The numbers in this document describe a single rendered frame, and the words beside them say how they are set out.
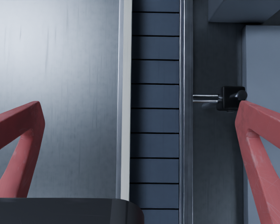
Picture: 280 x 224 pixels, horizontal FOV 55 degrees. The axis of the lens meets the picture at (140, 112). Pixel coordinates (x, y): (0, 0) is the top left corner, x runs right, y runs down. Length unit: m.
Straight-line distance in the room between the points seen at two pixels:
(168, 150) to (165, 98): 0.08
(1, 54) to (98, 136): 0.22
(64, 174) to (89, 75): 0.18
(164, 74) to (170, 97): 0.04
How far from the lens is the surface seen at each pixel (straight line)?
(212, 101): 0.35
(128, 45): 0.40
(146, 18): 0.45
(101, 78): 0.48
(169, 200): 0.43
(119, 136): 0.42
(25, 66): 0.52
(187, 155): 0.34
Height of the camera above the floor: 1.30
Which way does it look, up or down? 86 degrees down
